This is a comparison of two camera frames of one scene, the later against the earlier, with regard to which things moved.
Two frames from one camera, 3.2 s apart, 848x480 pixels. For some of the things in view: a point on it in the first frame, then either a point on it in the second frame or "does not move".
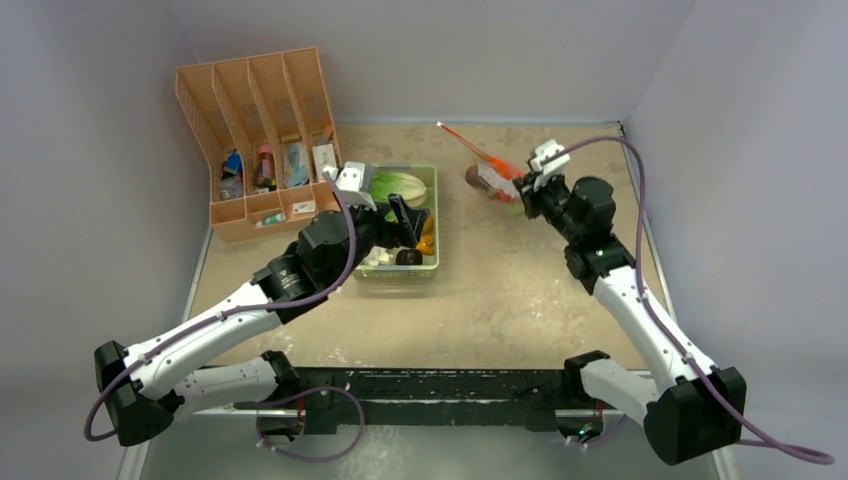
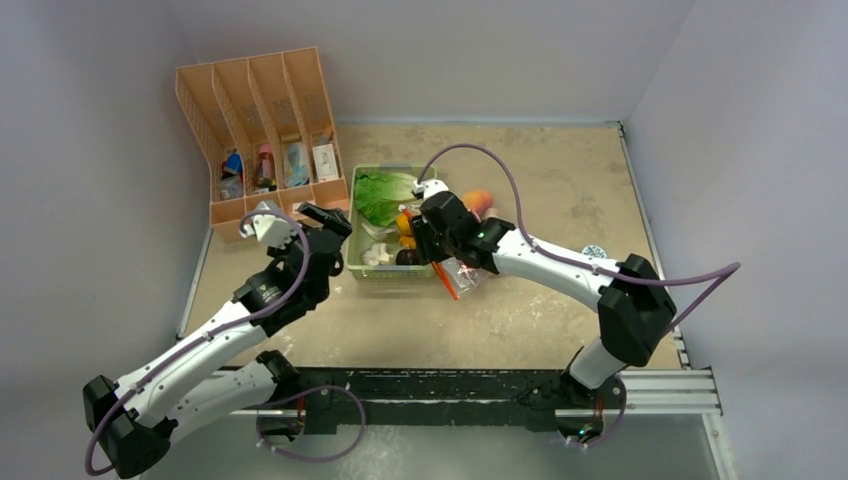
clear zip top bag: x=497 y=177 to x=463 y=277
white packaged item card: x=324 y=157 does not move
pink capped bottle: x=266 y=172 does not move
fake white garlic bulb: x=378 y=255 does not move
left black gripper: x=393 y=235 to x=332 y=218
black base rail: x=515 y=397 does not move
